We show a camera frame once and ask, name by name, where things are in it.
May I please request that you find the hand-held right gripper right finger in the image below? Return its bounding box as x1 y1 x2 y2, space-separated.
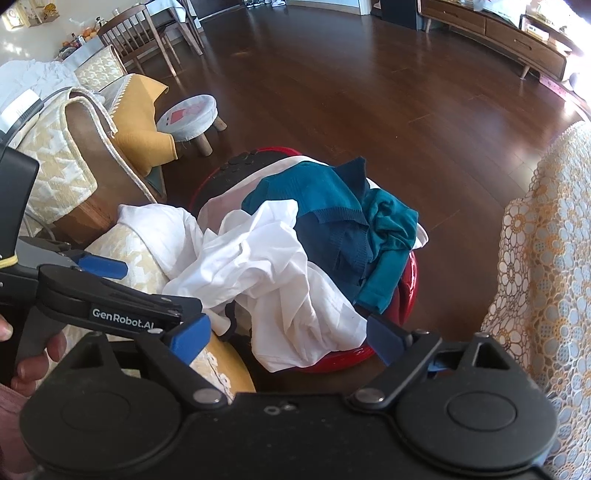
346 313 514 411

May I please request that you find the person's left hand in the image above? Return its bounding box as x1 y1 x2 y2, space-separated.
10 331 68 398

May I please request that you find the teal navy knit sweater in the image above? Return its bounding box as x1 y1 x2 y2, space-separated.
242 157 371 302

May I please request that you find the dark wooden dining chair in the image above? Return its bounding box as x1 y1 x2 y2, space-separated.
97 4 205 77

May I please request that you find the white letter print t-shirt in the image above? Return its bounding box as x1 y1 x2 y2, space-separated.
117 198 376 374

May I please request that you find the white quilt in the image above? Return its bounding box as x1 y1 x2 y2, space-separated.
0 59 77 121

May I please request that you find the mustard yellow cushion cover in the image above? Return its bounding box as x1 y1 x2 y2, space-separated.
108 73 179 177

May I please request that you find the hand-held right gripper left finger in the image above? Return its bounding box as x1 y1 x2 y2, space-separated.
60 313 230 411

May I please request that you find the sofa with cream patterned cover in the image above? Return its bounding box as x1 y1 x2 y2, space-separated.
0 44 259 402

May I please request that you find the red laundry basin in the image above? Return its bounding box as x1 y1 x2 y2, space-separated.
189 147 419 374

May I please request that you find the long wooden drawer cabinet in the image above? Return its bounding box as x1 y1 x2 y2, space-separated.
418 0 571 82

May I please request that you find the small round padded stool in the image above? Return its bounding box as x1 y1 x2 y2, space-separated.
156 95 228 156

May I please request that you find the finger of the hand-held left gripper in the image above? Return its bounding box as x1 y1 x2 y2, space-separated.
37 265 205 334
60 249 129 281

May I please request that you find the teal garment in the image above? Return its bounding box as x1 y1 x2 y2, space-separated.
358 189 421 315

